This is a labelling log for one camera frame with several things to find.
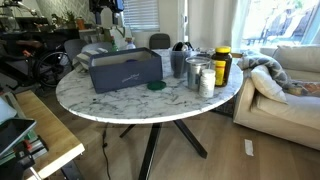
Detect light wooden bench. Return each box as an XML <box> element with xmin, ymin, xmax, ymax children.
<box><xmin>14</xmin><ymin>89</ymin><xmax>86</xmax><ymax>180</ymax></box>

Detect black table base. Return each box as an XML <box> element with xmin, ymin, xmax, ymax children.
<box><xmin>118</xmin><ymin>119</ymin><xmax>209</xmax><ymax>180</ymax></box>

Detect navy blue cardboard box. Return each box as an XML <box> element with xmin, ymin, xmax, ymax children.
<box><xmin>88</xmin><ymin>47</ymin><xmax>164</xmax><ymax>95</ymax></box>

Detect black spoked wheel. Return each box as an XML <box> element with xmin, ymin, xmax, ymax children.
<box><xmin>34</xmin><ymin>49</ymin><xmax>73</xmax><ymax>89</ymax></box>

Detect camera stand equipment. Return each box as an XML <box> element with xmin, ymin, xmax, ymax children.
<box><xmin>0</xmin><ymin>134</ymin><xmax>50</xmax><ymax>180</ymax></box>

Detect white window blinds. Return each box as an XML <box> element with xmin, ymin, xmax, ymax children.
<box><xmin>122</xmin><ymin>0</ymin><xmax>161</xmax><ymax>33</ymax></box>

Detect striped grey white cloth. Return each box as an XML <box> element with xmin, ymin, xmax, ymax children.
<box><xmin>72</xmin><ymin>47</ymin><xmax>110</xmax><ymax>73</ymax></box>

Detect black floor cable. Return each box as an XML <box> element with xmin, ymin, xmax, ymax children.
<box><xmin>101</xmin><ymin>123</ymin><xmax>113</xmax><ymax>180</ymax></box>

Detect dark background desk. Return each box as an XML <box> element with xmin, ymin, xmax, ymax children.
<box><xmin>0</xmin><ymin>15</ymin><xmax>82</xmax><ymax>46</ymax></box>

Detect dark grey padded chair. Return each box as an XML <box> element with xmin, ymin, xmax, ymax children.
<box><xmin>148</xmin><ymin>33</ymin><xmax>172</xmax><ymax>51</ymax></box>

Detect green glass bottle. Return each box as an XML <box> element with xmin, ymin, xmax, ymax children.
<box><xmin>110</xmin><ymin>35</ymin><xmax>120</xmax><ymax>53</ymax></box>

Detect white paper scrap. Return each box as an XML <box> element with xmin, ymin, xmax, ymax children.
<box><xmin>243</xmin><ymin>138</ymin><xmax>255</xmax><ymax>157</ymax></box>

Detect white pill bottle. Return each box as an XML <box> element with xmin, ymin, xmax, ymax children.
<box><xmin>198</xmin><ymin>68</ymin><xmax>217</xmax><ymax>99</ymax></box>

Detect grey patterned blanket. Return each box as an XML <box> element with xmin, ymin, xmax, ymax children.
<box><xmin>236</xmin><ymin>49</ymin><xmax>320</xmax><ymax>98</ymax></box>

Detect green round lid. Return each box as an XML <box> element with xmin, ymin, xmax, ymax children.
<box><xmin>146</xmin><ymin>80</ymin><xmax>167</xmax><ymax>92</ymax></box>

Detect beige pillow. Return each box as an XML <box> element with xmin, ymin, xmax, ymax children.
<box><xmin>250</xmin><ymin>64</ymin><xmax>289</xmax><ymax>105</ymax></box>

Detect amber bottle with yellow lid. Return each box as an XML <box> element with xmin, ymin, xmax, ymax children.
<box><xmin>210</xmin><ymin>45</ymin><xmax>233</xmax><ymax>88</ymax></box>

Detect silver metal cup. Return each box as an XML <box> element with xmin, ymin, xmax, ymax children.
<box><xmin>185</xmin><ymin>55</ymin><xmax>212</xmax><ymax>91</ymax></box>

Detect black tablet device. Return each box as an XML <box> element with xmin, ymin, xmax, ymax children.
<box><xmin>0</xmin><ymin>117</ymin><xmax>37</xmax><ymax>158</ymax></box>

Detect small white plastic bottle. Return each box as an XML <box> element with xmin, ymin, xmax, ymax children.
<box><xmin>125</xmin><ymin>37</ymin><xmax>137</xmax><ymax>51</ymax></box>

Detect black rounded utensil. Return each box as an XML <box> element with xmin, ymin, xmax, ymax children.
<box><xmin>171</xmin><ymin>41</ymin><xmax>195</xmax><ymax>53</ymax></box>

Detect black mesh crate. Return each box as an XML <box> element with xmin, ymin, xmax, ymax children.
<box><xmin>211</xmin><ymin>95</ymin><xmax>238</xmax><ymax>118</ymax></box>

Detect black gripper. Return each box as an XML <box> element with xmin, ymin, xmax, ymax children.
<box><xmin>89</xmin><ymin>0</ymin><xmax>125</xmax><ymax>26</ymax></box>

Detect beige curtain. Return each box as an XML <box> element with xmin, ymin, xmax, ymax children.
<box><xmin>187</xmin><ymin>0</ymin><xmax>242</xmax><ymax>51</ymax></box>

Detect beige sofa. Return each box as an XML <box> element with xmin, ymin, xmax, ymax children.
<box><xmin>232</xmin><ymin>44</ymin><xmax>320</xmax><ymax>151</ymax></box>

